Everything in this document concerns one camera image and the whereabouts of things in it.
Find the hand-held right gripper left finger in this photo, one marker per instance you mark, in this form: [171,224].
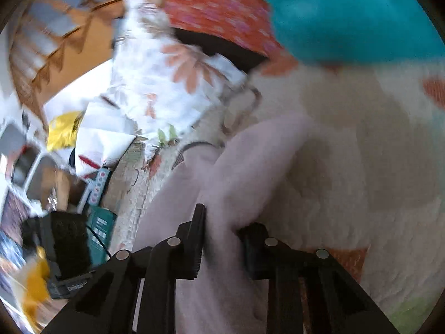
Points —
[196,243]

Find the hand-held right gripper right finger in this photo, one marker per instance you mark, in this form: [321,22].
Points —
[252,250]

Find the pale pink garment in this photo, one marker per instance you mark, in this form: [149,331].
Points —
[243,167]

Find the teal box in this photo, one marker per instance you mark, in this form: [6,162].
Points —
[100,229]

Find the black device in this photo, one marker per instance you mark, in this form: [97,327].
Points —
[66,240]

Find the fuzzy patchwork blanket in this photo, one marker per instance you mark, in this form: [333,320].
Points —
[365,181]

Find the white plastic bag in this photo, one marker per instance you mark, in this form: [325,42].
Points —
[100,142]

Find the yellow cloth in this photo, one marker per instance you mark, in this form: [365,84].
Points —
[36,281]

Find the white floral cloth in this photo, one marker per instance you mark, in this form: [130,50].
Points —
[156,76]

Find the yellow bag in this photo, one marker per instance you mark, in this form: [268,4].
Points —
[62,130]

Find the wooden furniture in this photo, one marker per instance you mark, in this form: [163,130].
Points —
[80,48]

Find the red patterned blanket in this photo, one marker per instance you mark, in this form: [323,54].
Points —
[215,7]

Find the teal cloth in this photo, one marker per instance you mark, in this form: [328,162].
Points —
[347,17]

